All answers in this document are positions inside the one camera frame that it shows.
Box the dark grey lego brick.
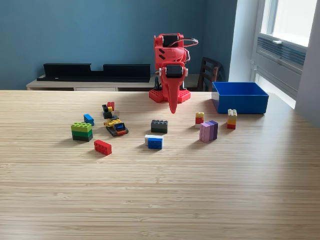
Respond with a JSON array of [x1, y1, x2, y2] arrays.
[[150, 119, 169, 134]]

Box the purple lego block stack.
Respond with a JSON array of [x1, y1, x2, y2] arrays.
[[199, 120, 219, 143]]

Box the beige orange red lego stack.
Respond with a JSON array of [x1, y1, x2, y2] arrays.
[[226, 108, 238, 130]]

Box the red lego brick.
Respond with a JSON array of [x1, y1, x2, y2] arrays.
[[93, 139, 113, 156]]

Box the yellow red white lego stack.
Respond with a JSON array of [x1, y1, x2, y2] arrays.
[[195, 111, 205, 129]]

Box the blue plastic bin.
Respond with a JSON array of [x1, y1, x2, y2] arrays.
[[211, 81, 270, 115]]

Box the blue and white lego block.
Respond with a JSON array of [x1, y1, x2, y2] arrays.
[[144, 134, 164, 150]]

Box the small blue lego brick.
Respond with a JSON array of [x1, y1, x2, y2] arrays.
[[83, 113, 95, 127]]

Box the green lego block stack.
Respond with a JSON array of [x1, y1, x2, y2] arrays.
[[70, 121, 94, 143]]

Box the dark wooden chair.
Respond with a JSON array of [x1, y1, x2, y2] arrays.
[[196, 56, 223, 92]]

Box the yellow toy digger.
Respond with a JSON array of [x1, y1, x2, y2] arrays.
[[101, 104, 130, 137]]

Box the grey window vent grille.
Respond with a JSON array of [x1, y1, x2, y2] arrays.
[[256, 36, 307, 67]]

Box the pale wooden sideboard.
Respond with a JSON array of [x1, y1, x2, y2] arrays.
[[26, 73, 201, 92]]

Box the white window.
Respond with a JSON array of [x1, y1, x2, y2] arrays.
[[258, 0, 320, 48]]

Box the black cable behind arm base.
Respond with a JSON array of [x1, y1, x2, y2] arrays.
[[152, 76, 163, 91]]

